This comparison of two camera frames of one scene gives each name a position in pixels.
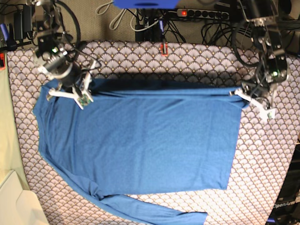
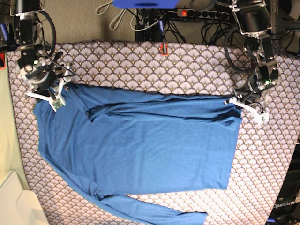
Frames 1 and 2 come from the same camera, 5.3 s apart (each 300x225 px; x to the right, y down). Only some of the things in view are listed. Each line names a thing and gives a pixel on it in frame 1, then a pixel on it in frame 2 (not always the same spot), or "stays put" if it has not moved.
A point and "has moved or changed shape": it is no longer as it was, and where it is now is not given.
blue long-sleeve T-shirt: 139,137 has moved or changed shape
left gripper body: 74,79 → 41,79
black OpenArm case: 287,210 stays put
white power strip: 182,12 stays put
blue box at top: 146,4 stays put
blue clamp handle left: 5,31 stays put
